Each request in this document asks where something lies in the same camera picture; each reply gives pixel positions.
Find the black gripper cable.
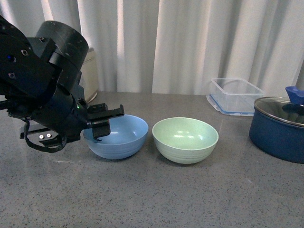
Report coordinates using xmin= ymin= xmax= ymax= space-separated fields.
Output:
xmin=23 ymin=118 xmax=68 ymax=153

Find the light green bowl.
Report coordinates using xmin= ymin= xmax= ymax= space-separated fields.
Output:
xmin=152 ymin=117 xmax=219 ymax=164

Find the blue saucepan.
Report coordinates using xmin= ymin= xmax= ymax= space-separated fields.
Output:
xmin=249 ymin=110 xmax=304 ymax=164

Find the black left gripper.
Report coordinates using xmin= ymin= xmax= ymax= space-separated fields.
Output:
xmin=20 ymin=95 xmax=124 ymax=145

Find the glass lid blue knob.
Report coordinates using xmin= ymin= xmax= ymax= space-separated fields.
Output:
xmin=254 ymin=86 xmax=304 ymax=127

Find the clear plastic food container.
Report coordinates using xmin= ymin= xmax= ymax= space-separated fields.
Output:
xmin=207 ymin=78 xmax=265 ymax=116

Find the cream toaster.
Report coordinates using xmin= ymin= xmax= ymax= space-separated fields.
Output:
xmin=80 ymin=47 xmax=98 ymax=103

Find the white curtain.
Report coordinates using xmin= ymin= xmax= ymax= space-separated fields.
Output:
xmin=0 ymin=0 xmax=304 ymax=96

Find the light blue bowl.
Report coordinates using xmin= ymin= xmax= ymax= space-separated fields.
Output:
xmin=83 ymin=114 xmax=149 ymax=160

